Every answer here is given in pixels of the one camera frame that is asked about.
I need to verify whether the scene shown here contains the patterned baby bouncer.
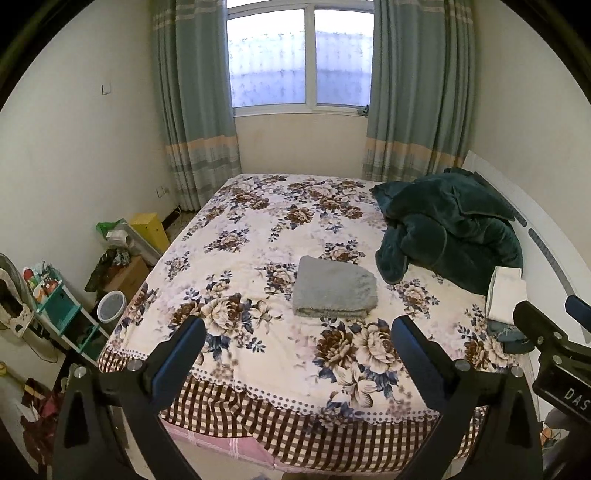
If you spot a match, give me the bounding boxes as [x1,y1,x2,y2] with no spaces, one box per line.
[0,251,38,340]

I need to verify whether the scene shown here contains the white folded towel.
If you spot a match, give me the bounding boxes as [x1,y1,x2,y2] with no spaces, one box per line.
[486,266,528,324]

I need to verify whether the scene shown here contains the window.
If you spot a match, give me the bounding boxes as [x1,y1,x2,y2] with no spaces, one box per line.
[225,0,375,117]

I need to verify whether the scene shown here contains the dark folded cloth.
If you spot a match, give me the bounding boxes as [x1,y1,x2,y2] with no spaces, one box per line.
[498,336,533,354]

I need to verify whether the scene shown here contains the brown cardboard box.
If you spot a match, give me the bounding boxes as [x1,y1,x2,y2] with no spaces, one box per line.
[85,249,151,302]

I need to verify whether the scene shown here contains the white pipe fitting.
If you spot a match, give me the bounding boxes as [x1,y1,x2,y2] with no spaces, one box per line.
[106,228,136,248]

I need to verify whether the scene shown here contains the bed with floral blanket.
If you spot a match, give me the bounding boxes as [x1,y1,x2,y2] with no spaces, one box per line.
[97,173,536,467]

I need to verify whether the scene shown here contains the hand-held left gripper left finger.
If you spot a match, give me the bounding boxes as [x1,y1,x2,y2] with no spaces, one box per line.
[52,316,206,480]

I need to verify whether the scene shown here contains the white round bucket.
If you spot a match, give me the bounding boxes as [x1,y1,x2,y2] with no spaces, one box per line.
[97,291,127,323]

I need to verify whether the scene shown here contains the yellow box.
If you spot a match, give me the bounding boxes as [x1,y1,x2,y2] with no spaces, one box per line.
[128,212,171,253]

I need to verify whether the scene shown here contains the white headboard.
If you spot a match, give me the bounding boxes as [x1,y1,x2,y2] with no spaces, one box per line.
[462,150,591,306]

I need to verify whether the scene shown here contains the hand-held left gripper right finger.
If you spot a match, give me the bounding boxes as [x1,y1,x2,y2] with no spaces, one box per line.
[391,316,543,480]

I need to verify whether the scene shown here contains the dark green blanket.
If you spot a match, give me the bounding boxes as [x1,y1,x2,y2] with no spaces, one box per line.
[369,167,524,296]

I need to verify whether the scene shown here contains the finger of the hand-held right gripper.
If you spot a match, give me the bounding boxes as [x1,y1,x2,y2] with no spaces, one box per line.
[513,299,572,355]
[565,294,591,345]

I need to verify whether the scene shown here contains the grey towel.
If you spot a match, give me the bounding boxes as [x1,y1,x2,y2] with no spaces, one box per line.
[292,255,379,319]

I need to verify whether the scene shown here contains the teal storage shelf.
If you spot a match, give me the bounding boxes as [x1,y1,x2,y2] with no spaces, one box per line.
[23,262,112,361]

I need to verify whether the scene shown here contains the green striped curtain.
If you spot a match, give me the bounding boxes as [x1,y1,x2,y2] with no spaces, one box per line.
[150,0,243,212]
[362,0,476,183]

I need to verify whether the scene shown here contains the folded denim cloth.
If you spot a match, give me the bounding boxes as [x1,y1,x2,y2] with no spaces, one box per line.
[486,320,519,339]

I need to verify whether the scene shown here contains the red bag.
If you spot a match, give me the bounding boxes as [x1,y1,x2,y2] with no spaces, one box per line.
[20,377,62,464]

